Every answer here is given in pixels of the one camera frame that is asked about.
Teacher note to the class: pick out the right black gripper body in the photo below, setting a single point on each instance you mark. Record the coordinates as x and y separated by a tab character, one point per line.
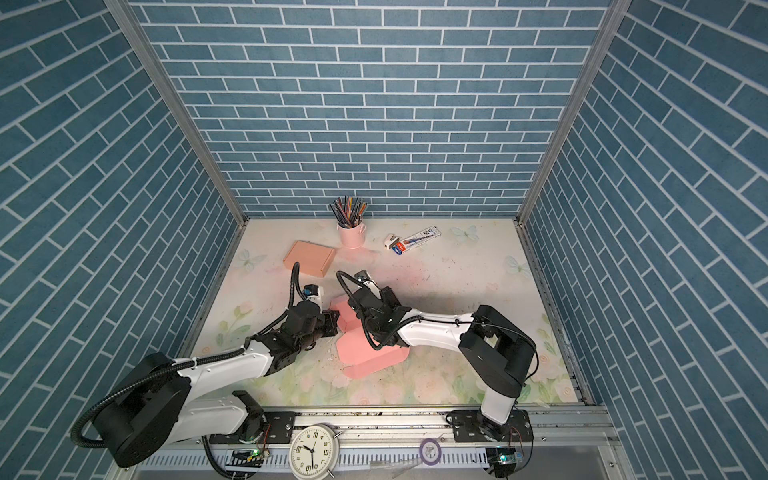
390	300

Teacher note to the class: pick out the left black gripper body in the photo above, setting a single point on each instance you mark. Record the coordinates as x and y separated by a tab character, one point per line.
323	328

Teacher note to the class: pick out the pink paper box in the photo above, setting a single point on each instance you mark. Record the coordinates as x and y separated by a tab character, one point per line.
358	358

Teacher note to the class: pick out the orange paper box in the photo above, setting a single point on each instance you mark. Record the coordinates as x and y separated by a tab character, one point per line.
314	259

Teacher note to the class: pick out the toothpaste tube packet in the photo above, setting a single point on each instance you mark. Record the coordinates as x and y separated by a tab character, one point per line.
416	240

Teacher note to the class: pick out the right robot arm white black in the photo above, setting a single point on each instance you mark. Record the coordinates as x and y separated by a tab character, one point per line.
500	353

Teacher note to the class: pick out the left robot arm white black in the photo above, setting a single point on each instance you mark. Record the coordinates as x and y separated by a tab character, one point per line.
164	400

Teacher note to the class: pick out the pink pencil cup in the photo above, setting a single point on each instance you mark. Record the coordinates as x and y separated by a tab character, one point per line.
352	237

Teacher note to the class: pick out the coloured pencils bunch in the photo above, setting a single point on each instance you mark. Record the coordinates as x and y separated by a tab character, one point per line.
348	211

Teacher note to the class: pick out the white alarm clock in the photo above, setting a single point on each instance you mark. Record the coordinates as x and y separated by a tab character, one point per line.
314	453

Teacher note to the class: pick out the purple tape roll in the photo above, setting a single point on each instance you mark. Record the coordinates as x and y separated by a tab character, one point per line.
430	452

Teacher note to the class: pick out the left circuit board green led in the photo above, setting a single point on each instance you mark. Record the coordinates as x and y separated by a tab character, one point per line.
246	458

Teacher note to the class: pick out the circuit board green led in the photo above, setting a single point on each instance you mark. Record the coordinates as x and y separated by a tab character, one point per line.
502	462
246	458

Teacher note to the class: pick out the right circuit board green led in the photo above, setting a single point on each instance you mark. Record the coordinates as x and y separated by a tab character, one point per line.
502	462

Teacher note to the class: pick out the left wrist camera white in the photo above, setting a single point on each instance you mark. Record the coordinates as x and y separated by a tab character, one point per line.
313	293

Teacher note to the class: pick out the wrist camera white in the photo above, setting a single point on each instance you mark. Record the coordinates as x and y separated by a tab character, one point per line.
364	278
313	293

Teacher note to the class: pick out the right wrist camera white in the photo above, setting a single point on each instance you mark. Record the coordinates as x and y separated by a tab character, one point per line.
364	278

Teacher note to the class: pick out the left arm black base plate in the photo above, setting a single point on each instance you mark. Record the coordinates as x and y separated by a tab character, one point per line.
272	427

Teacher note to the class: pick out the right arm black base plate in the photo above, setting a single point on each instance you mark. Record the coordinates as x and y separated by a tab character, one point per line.
470	426

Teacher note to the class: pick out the aluminium front rail frame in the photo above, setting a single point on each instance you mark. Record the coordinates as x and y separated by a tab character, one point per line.
569	440

